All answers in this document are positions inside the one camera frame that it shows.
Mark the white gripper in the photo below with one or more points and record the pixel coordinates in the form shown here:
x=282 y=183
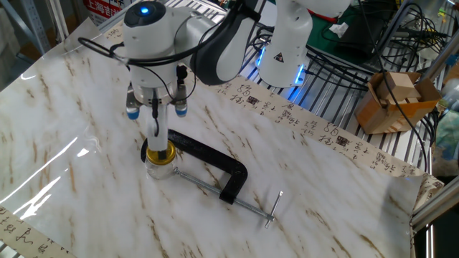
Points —
x=164 y=122

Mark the gold metal jar lid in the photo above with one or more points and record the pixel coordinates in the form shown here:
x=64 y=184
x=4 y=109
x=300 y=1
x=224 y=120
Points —
x=152 y=157

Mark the small clear glass jar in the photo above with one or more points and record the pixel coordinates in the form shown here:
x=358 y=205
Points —
x=159 y=172

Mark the black C-clamp with steel screw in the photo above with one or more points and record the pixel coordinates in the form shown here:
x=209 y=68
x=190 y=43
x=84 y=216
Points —
x=229 y=168

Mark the marble pattern plastic sheet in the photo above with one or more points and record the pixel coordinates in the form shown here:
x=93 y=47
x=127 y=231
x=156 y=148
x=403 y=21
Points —
x=107 y=200

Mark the red and white printed carton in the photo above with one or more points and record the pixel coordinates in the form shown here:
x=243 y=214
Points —
x=102 y=9

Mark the grey perforated shelf upright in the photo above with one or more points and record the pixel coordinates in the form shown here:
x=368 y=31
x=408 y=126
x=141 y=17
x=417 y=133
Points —
x=35 y=25

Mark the green mat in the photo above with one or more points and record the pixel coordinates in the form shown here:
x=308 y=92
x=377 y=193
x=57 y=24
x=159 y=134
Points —
x=319 y=43

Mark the crumpled white paper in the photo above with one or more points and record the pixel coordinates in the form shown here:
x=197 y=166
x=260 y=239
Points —
x=339 y=29

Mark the black device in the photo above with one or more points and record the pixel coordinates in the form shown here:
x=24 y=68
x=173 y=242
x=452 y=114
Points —
x=358 y=39

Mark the wooden block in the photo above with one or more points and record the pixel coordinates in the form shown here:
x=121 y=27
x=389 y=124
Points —
x=398 y=86

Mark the open cardboard box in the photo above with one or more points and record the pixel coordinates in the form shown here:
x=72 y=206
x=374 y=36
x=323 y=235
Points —
x=416 y=111

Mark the teal plastic bag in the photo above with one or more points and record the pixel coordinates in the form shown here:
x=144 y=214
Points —
x=448 y=136

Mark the aluminium frame rail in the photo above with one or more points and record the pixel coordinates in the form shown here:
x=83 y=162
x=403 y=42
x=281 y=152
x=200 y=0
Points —
x=434 y=208
x=441 y=59

